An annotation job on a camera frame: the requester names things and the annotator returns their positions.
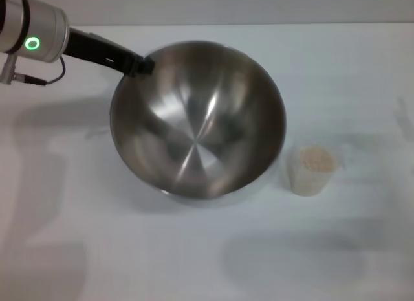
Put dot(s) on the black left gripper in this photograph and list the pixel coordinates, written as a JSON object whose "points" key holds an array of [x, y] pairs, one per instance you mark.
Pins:
{"points": [[97, 50]]}

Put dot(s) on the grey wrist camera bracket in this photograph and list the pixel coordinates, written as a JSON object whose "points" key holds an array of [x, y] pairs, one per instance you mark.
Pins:
{"points": [[7, 69]]}

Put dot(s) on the translucent plastic cup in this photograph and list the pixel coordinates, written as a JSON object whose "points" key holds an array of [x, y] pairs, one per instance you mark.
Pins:
{"points": [[305, 184]]}

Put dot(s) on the uncooked rice grains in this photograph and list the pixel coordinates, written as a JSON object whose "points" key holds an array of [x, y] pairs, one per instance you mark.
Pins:
{"points": [[316, 157]]}

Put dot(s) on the stainless steel mixing bowl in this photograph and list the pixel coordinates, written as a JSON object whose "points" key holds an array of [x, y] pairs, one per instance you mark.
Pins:
{"points": [[197, 126]]}

